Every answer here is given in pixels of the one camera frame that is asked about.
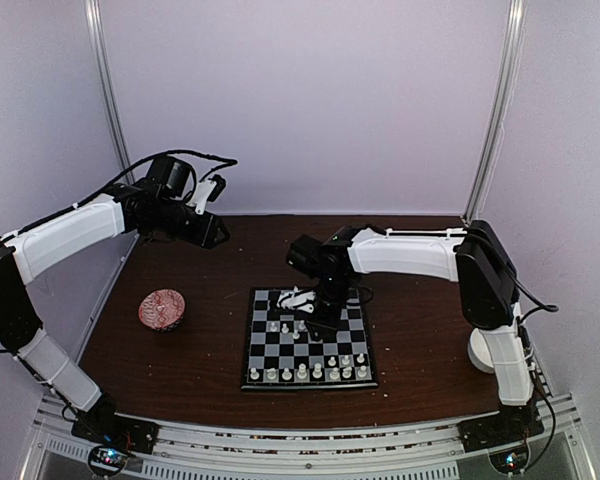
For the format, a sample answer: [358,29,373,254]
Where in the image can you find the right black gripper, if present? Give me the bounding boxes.
[305,274,353,340]

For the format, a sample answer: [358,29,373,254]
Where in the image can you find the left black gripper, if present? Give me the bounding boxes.
[144,197,230,249]

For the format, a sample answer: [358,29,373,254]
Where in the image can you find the black grey chessboard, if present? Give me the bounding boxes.
[241,287,379,392]

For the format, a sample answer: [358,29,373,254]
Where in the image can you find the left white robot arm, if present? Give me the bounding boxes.
[0,150,236,444]

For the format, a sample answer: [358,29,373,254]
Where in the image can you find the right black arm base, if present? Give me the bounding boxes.
[458,399,544,475]

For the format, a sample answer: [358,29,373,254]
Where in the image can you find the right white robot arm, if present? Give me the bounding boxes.
[277,221,534,442]

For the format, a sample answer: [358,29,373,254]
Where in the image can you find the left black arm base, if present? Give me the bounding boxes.
[71,410,159,479]

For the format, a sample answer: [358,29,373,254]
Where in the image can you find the red patterned bowl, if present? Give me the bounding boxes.
[138,289,186,332]

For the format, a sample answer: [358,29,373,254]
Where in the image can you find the white bowl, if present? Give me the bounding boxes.
[467,328,494,374]

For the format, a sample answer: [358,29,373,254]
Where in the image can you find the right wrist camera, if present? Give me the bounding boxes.
[275,287,316,314]

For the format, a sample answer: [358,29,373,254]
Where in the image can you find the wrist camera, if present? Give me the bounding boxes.
[275,287,316,314]
[190,174,226,215]

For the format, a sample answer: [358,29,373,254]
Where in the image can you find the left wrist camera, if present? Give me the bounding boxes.
[190,174,226,215]

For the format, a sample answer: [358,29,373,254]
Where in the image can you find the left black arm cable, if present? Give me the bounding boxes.
[69,148,239,209]

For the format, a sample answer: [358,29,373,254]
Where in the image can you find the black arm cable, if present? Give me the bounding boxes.
[69,148,239,209]
[504,269,561,474]

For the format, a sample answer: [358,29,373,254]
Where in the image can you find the left aluminium frame post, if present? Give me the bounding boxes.
[84,0,136,185]

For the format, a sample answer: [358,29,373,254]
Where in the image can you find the aluminium frame post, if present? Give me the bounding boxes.
[84,0,136,185]
[462,0,528,225]

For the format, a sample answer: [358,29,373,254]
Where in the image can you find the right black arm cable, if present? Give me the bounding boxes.
[504,269,561,474]

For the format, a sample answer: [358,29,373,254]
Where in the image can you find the right aluminium frame post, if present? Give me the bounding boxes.
[462,0,528,225]

